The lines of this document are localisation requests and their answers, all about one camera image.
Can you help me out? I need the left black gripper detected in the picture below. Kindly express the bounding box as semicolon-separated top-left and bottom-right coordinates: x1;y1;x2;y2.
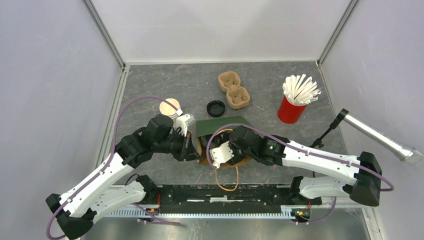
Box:
153;129;201;162

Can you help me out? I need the green paper bag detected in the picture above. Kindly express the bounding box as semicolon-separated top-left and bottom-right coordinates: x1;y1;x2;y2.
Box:
195;116;252;192

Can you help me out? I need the stack of white paper cups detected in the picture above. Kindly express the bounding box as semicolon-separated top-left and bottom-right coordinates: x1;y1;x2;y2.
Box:
159;98;183;120

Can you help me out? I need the stack of black lids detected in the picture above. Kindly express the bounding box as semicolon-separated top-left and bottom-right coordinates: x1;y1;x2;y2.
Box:
206;100;226;118

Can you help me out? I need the stack of cardboard cup carriers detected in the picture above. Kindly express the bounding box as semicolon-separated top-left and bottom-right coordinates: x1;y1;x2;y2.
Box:
218;71;251;110

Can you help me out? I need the single black lid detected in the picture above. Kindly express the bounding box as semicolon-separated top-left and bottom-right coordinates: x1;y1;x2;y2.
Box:
199;134;220;149

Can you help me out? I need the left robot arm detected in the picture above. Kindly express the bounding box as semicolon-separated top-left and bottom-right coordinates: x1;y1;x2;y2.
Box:
45;114;199;240

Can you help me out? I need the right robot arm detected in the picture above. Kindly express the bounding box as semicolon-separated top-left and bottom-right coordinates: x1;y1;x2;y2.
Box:
229;126;382;207

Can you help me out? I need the red cup holder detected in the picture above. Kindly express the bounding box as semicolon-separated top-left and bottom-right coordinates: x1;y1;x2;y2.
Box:
277;96;307;124

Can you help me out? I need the silver microphone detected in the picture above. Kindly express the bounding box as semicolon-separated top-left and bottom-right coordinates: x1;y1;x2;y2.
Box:
336;108;424;166

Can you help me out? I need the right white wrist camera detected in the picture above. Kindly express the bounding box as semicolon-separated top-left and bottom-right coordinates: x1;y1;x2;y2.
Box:
209;141;235;169

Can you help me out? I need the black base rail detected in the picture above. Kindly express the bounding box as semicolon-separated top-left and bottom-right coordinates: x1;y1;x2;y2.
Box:
139;184;322;214

